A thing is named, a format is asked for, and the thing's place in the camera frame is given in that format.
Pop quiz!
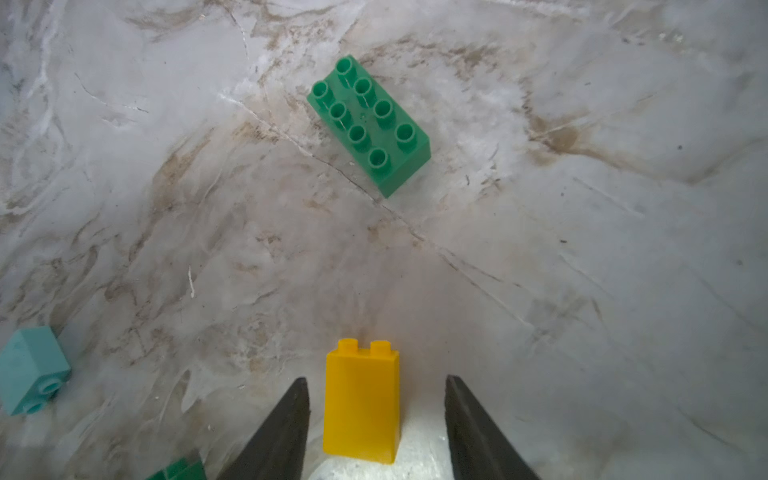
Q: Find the dark green long lego brick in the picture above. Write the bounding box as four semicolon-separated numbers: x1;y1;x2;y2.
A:
307;55;431;198

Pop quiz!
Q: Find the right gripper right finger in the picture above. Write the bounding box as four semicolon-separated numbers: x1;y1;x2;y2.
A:
444;375;540;480

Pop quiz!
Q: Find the green square lego brick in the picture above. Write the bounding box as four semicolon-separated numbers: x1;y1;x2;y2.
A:
146;458;207;480

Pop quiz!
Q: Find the yellow lego brick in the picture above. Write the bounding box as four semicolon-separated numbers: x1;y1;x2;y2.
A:
323;338;401;464

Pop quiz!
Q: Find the light blue lego brick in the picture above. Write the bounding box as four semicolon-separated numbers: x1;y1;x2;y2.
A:
1;326;71;416

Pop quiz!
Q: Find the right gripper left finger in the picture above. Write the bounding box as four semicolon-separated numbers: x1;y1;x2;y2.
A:
219;377;311;480

